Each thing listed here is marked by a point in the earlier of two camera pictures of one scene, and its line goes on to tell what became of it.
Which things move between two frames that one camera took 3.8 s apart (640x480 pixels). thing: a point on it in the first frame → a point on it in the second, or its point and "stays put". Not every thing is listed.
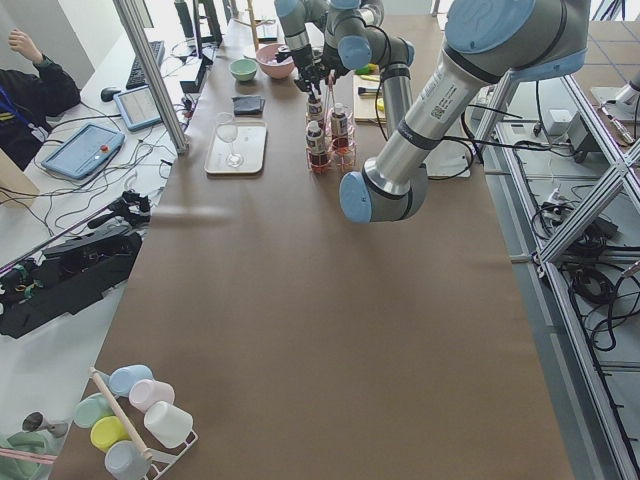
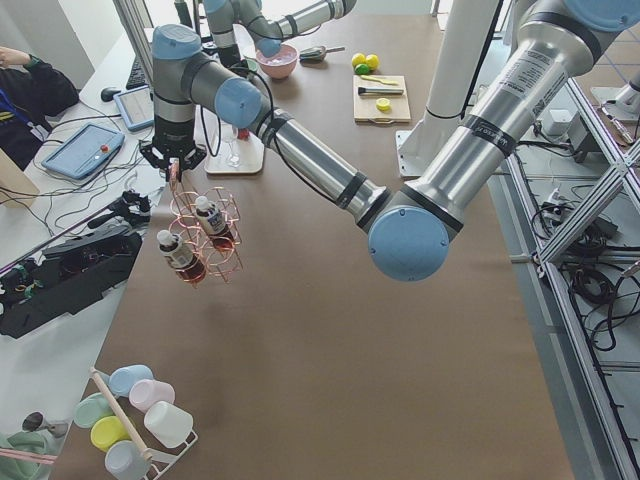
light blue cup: (122, 379) stays put
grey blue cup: (126, 461) stays put
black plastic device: (72, 274) stays put
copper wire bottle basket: (330, 134) → (205, 232)
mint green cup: (90, 408) stays put
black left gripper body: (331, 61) → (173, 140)
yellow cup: (107, 431) stays put
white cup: (168, 423) stays put
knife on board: (364, 90) stays put
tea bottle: (339, 128) → (212, 222)
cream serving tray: (237, 148) stays put
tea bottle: (314, 112) → (243, 133)
